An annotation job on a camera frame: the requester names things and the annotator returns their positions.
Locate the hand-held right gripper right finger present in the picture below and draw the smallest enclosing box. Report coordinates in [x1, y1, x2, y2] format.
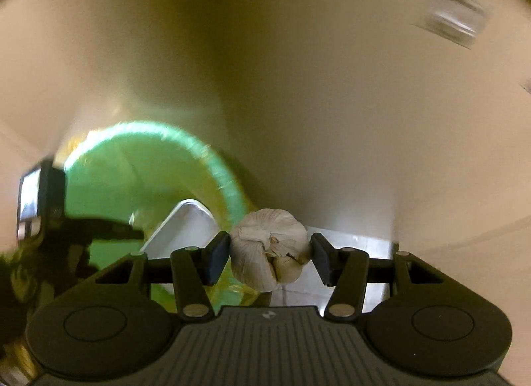
[310, 232, 446, 321]

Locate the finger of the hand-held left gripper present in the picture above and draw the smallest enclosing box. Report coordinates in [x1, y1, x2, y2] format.
[62, 217, 144, 242]

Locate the white garlic bulb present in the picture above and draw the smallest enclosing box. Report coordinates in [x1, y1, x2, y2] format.
[229, 208, 312, 292]

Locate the grey wall fixture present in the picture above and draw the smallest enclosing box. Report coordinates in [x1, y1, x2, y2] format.
[425, 0, 488, 48]

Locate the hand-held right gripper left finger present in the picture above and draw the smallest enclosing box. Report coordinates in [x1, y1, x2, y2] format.
[95, 232, 231, 321]

